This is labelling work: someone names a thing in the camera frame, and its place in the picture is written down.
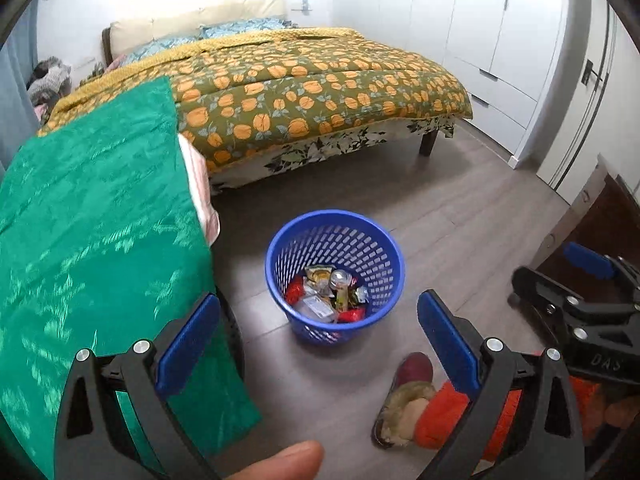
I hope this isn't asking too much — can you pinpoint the red paper box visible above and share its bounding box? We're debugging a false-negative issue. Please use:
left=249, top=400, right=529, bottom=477
left=337, top=307, right=367, bottom=323

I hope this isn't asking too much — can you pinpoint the light blue small box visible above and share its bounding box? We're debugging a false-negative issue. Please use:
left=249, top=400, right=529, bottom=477
left=294, top=295, right=338, bottom=323

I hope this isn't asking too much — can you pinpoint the gold brown snack wrapper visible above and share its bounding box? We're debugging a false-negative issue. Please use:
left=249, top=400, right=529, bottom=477
left=305, top=264, right=334, bottom=286

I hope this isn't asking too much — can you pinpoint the red plastic bag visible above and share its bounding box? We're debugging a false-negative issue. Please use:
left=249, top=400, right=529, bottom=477
left=284, top=275, right=306, bottom=307

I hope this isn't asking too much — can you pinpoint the blue mesh trash basket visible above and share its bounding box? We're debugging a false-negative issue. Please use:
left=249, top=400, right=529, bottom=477
left=265, top=209, right=405, bottom=346

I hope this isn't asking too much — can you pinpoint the left hand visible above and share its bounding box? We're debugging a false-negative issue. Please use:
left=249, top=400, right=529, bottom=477
left=232, top=441, right=324, bottom=480

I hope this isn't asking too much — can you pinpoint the dark wooden cabinet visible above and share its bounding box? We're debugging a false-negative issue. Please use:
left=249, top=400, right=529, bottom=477
left=527, top=156, right=639, bottom=302

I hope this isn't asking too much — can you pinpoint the orange fuzzy sleeve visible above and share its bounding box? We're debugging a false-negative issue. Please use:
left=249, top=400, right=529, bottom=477
left=413, top=376, right=606, bottom=463

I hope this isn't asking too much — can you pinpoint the white door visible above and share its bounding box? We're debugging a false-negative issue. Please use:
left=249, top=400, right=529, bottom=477
left=538, top=0, right=639, bottom=203

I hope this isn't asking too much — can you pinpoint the brown plush slipper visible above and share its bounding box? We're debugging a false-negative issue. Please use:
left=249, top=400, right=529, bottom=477
left=371, top=352, right=436, bottom=450

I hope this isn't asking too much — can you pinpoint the green satin cloth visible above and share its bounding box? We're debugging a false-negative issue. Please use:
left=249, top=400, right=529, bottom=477
left=1, top=78, right=215, bottom=477

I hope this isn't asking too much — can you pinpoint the white wardrobe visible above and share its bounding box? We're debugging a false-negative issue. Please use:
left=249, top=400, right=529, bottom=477
left=332, top=0, right=568, bottom=164

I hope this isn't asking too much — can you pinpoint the pink striped mattress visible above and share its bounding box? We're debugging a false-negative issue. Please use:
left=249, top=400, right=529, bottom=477
left=178, top=134, right=221, bottom=247

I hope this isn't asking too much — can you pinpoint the blue grey curtain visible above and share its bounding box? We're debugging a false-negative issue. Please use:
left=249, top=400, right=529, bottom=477
left=0, top=0, right=39, bottom=176

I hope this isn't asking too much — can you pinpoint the pile of clothes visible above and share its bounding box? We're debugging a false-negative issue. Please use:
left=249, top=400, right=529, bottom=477
left=27, top=56, right=72, bottom=124

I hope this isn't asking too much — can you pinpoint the orange floral quilt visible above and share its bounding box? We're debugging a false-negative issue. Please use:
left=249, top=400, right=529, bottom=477
left=38, top=27, right=473, bottom=172

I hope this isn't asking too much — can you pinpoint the teal floral pillow left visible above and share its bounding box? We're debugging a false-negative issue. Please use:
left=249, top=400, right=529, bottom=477
left=120, top=36, right=200, bottom=66

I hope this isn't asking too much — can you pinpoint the teal floral pillow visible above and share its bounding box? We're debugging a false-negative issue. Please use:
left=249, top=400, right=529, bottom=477
left=200, top=18, right=296, bottom=39
left=120, top=36, right=200, bottom=66

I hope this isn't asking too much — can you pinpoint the beige padded headboard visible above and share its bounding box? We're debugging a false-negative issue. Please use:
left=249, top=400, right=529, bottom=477
left=102, top=0, right=288, bottom=63

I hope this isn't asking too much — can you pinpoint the teal floral pillow right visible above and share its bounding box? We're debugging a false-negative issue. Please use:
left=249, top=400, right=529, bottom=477
left=200, top=18, right=296, bottom=39

